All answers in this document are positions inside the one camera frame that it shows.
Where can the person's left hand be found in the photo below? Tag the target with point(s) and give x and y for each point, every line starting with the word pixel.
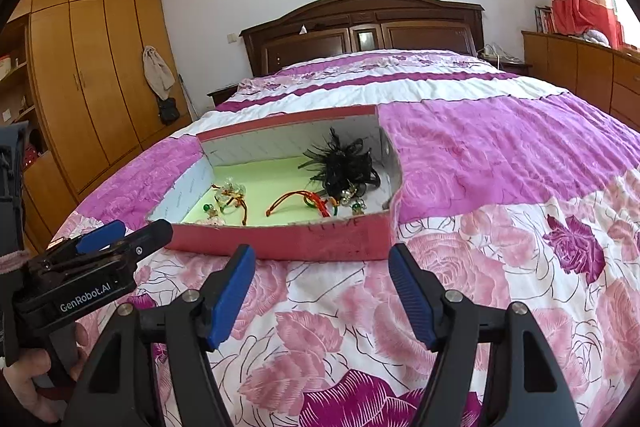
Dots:
pixel 30 387

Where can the row of books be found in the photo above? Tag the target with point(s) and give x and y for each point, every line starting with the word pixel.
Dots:
pixel 544 19

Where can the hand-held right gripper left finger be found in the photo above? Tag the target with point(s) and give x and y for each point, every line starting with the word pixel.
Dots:
pixel 231 292

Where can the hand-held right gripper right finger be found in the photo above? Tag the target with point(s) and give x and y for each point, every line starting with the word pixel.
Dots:
pixel 410 292

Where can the wooden wardrobe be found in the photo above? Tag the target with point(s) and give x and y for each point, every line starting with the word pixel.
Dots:
pixel 95 82

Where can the black bag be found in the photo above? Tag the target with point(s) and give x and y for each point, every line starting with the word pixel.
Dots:
pixel 168 111

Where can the red ornament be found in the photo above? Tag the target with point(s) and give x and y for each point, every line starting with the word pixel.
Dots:
pixel 32 152

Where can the wooden nightstand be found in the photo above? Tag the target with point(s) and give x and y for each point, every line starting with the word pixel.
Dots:
pixel 515 68
pixel 222 94

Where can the black feather hair accessory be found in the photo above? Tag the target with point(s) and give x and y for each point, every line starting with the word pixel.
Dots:
pixel 345 167

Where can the beige cloth bag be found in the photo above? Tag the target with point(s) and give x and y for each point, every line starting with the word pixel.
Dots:
pixel 158 72

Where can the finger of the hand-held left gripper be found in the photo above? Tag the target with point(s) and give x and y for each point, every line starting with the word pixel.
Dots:
pixel 147 239
pixel 100 234

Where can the green bead pendant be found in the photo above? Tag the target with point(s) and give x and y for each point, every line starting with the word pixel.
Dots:
pixel 206 207

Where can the wooden cabinet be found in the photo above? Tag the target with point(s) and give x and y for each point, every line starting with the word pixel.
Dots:
pixel 575 67

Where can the wooden open shelf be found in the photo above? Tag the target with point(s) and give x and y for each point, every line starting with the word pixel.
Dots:
pixel 15 87

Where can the wall socket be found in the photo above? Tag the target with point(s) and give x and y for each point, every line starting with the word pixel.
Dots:
pixel 231 38

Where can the dark wooden headboard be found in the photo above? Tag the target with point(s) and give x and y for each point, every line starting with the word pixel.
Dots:
pixel 360 32

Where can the gold pearl brooch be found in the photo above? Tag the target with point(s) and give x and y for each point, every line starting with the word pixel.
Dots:
pixel 350 196

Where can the pink cardboard box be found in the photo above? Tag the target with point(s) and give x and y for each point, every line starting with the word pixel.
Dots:
pixel 300 239

